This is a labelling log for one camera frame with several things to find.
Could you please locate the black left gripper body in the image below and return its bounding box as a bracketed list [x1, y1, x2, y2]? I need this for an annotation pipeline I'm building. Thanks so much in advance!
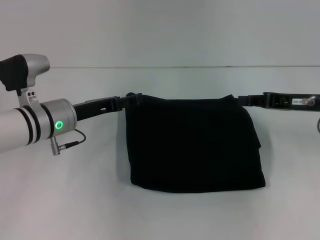
[73, 95, 120, 121]

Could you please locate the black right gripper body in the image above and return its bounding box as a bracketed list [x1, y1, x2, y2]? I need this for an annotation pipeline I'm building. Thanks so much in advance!
[262, 91, 320, 113]

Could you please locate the black t-shirt with white print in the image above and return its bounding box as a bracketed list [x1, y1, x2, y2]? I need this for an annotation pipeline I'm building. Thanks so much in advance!
[124, 91, 267, 194]

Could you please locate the silver right gripper cable plug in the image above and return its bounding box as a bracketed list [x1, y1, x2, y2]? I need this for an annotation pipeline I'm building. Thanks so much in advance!
[303, 95, 317, 107]

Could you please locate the thin dark left gripper cable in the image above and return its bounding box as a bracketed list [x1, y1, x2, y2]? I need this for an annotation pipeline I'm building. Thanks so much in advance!
[50, 128, 87, 156]

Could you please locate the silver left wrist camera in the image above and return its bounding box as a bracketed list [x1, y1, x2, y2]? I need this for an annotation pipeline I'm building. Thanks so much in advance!
[0, 53, 51, 108]

